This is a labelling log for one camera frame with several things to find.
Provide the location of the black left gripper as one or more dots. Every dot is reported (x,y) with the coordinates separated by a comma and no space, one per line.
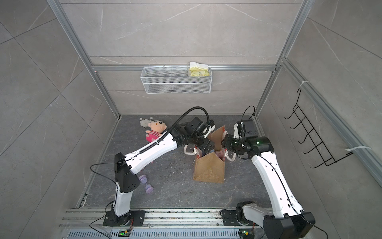
(204,147)

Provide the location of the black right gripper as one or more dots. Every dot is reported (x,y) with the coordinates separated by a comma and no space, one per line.
(228,139)

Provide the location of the purple hourglass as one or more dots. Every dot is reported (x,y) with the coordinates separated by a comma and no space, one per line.
(148,188)

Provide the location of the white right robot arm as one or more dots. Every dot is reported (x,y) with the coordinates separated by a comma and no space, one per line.
(286,219)

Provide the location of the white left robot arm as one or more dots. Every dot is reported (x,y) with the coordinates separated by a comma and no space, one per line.
(128,166)

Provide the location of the pink plush doll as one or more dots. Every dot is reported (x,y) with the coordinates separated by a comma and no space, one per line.
(157,127)

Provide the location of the white fluffy plush toy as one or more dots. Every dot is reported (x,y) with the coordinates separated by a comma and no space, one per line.
(145,122)

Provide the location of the yellow wipes packet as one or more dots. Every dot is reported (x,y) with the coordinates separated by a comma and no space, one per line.
(198,70)

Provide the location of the white wire wall basket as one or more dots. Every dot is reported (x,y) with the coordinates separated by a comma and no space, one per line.
(175,80)

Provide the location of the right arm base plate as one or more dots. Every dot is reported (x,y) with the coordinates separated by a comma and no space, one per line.
(248,217)

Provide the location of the black wire hook rack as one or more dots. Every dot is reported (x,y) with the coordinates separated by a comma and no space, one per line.
(312,135)

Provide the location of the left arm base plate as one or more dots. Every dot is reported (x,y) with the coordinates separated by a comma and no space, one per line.
(134,218)

